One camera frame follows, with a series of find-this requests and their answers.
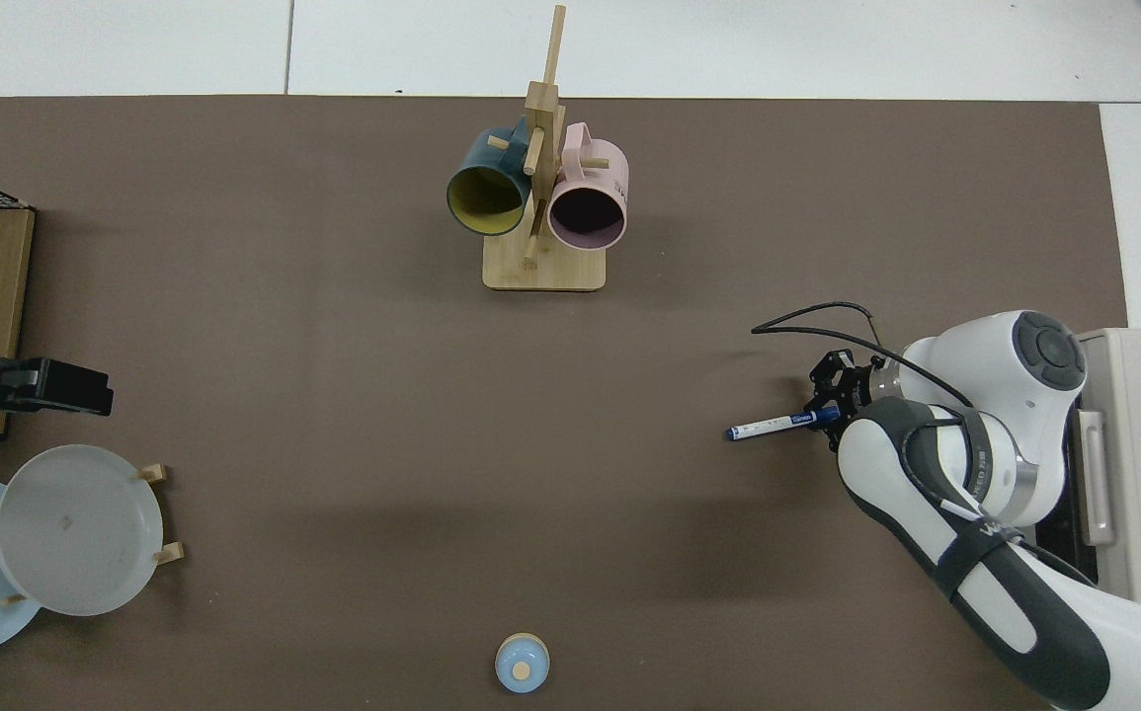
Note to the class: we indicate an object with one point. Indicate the blue and white marker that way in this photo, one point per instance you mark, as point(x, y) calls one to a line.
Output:
point(768, 428)

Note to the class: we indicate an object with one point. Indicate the grey plate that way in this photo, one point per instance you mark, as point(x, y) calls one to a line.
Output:
point(76, 533)

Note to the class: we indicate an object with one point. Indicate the wooden plate rack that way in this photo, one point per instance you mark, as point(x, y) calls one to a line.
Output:
point(170, 553)

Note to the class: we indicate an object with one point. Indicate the brown table cloth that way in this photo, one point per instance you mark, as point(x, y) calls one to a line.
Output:
point(333, 395)

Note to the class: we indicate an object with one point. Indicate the wooden cup stand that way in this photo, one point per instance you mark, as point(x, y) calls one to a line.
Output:
point(542, 272)

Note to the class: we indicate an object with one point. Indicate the pink mug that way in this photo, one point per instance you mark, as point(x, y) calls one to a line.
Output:
point(600, 163)

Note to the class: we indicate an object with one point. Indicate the small blue round thing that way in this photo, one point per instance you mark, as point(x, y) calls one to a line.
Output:
point(521, 662)

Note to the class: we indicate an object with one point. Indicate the dark teal mug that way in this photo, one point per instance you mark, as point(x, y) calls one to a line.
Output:
point(476, 163)

